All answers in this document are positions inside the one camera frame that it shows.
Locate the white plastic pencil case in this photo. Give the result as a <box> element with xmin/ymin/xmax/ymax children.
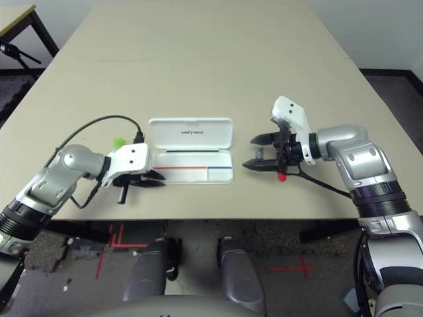
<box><xmin>147</xmin><ymin>117</ymin><xmax>235</xmax><ymax>186</ymax></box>

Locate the grey robot right leg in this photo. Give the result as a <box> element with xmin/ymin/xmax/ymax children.
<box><xmin>216</xmin><ymin>236</ymin><xmax>267</xmax><ymax>314</ymax></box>

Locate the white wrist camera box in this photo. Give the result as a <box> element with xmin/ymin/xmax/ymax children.
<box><xmin>269</xmin><ymin>95</ymin><xmax>323</xmax><ymax>164</ymax></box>
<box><xmin>100</xmin><ymin>143</ymin><xmax>150</xmax><ymax>189</ymax></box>

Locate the black foam floor mat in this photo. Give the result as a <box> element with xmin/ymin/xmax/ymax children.
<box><xmin>0</xmin><ymin>75</ymin><xmax>37</xmax><ymax>120</ymax></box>

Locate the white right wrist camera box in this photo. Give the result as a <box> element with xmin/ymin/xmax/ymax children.
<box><xmin>269</xmin><ymin>95</ymin><xmax>323</xmax><ymax>164</ymax></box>

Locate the small blue floor object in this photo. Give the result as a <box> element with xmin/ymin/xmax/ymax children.
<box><xmin>342</xmin><ymin>287</ymin><xmax>360</xmax><ymax>313</ymax></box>

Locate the grey foam floor tile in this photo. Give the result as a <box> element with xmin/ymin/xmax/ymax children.
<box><xmin>24</xmin><ymin>230</ymin><xmax>69</xmax><ymax>273</ymax></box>

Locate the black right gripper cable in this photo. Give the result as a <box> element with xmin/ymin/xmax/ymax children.
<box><xmin>287</xmin><ymin>164</ymin><xmax>353</xmax><ymax>199</ymax></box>

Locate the yellow topped side table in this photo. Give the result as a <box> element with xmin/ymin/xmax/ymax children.
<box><xmin>0</xmin><ymin>3</ymin><xmax>60</xmax><ymax>63</ymax></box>

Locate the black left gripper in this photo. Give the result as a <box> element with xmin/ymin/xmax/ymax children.
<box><xmin>111</xmin><ymin>168</ymin><xmax>167</xmax><ymax>204</ymax></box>

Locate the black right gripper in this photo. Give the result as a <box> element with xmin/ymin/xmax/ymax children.
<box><xmin>241</xmin><ymin>122</ymin><xmax>303</xmax><ymax>174</ymax></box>

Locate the thin black left gripper cable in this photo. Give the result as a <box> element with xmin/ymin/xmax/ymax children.
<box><xmin>69</xmin><ymin>179</ymin><xmax>102</xmax><ymax>210</ymax></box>

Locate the black left camera cable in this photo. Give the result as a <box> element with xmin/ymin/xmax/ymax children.
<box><xmin>44</xmin><ymin>114</ymin><xmax>147</xmax><ymax>166</ymax></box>

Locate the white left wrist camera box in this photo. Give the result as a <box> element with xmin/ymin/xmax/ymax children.
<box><xmin>100</xmin><ymin>143</ymin><xmax>150</xmax><ymax>189</ymax></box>

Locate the grey robot left leg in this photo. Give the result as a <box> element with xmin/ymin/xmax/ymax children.
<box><xmin>122</xmin><ymin>237</ymin><xmax>182</xmax><ymax>303</ymax></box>

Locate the black tripod stand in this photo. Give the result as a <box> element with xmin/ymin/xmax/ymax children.
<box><xmin>0</xmin><ymin>39</ymin><xmax>42</xmax><ymax>80</ymax></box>

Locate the grey robot torso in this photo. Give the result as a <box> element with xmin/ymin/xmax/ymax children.
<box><xmin>95</xmin><ymin>299</ymin><xmax>265</xmax><ymax>317</ymax></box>

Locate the black wall baseboard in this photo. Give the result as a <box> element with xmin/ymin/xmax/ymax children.
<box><xmin>359</xmin><ymin>68</ymin><xmax>423</xmax><ymax>79</ymax></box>

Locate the grey robot leg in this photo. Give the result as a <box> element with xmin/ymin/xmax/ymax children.
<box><xmin>122</xmin><ymin>237</ymin><xmax>182</xmax><ymax>303</ymax></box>
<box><xmin>216</xmin><ymin>236</ymin><xmax>267</xmax><ymax>314</ymax></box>

